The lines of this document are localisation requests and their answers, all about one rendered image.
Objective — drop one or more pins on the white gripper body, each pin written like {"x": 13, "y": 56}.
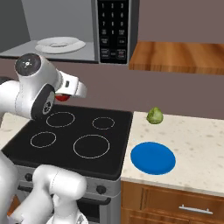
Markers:
{"x": 81, "y": 89}

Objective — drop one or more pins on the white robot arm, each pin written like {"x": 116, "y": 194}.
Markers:
{"x": 26, "y": 96}

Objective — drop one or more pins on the red tomato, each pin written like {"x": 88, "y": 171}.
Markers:
{"x": 61, "y": 97}

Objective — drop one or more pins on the white microwave turntable plate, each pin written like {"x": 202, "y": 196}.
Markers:
{"x": 59, "y": 45}

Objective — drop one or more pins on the grey microwave oven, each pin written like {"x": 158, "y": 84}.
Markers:
{"x": 113, "y": 29}

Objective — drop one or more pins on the black hob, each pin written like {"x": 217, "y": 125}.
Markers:
{"x": 87, "y": 140}

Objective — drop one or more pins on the green round vegetable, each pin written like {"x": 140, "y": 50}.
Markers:
{"x": 154, "y": 116}

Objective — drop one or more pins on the blue plate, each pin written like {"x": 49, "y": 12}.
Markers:
{"x": 153, "y": 158}

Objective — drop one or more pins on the black oven knob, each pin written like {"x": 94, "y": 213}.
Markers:
{"x": 101, "y": 189}
{"x": 29, "y": 177}

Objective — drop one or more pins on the silver oven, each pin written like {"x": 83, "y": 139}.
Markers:
{"x": 99, "y": 198}

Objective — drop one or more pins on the wooden drawer front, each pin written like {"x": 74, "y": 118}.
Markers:
{"x": 175, "y": 201}

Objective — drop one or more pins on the wooden wall cupboard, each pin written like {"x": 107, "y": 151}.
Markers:
{"x": 178, "y": 58}

